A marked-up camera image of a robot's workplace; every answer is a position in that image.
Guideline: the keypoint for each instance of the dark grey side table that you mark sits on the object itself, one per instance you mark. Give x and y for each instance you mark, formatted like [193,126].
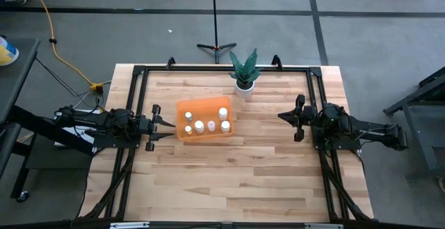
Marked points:
[14,83]

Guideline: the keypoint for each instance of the white box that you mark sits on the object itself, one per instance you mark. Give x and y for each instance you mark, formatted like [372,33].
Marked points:
[76,131]

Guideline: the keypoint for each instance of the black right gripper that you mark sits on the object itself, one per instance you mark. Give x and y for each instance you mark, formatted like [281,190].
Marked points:
[301,117]

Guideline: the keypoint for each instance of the white pill bottle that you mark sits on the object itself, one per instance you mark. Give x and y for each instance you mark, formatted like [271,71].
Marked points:
[222,113]
[211,125]
[225,126]
[199,126]

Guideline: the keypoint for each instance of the white plant pot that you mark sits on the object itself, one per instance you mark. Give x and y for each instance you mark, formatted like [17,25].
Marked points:
[244,91]

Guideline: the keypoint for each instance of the green snake plant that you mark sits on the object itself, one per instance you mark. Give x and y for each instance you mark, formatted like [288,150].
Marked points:
[245,70]

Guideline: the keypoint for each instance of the black metal table frame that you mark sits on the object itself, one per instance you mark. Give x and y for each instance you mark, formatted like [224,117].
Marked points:
[226,68]

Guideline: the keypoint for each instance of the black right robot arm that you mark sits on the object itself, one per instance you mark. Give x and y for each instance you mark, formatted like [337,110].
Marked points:
[347,126]

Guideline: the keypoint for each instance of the black metal cart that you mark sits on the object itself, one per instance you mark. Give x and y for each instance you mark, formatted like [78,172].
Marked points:
[424,117]

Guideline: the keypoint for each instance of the small translucent pill bottle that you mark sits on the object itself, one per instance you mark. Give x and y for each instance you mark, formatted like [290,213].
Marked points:
[188,116]

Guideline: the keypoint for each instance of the orange plastic basket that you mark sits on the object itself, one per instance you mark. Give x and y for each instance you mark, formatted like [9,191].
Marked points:
[205,107]

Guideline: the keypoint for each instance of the small yellow pill bottle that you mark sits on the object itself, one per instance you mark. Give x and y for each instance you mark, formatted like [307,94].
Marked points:
[188,129]

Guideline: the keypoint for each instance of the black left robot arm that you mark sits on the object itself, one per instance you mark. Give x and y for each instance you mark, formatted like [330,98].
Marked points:
[111,122]

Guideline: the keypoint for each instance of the yellow blue white object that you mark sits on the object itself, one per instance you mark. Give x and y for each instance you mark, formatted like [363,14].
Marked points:
[7,53]

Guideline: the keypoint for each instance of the black tripod stand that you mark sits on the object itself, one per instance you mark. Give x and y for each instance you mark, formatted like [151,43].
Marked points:
[215,30]

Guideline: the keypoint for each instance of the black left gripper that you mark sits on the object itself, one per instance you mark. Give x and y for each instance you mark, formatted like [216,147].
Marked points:
[151,128]

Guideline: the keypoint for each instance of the silver metal bracket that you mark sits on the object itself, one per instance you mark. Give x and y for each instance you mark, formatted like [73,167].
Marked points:
[323,226]
[129,225]

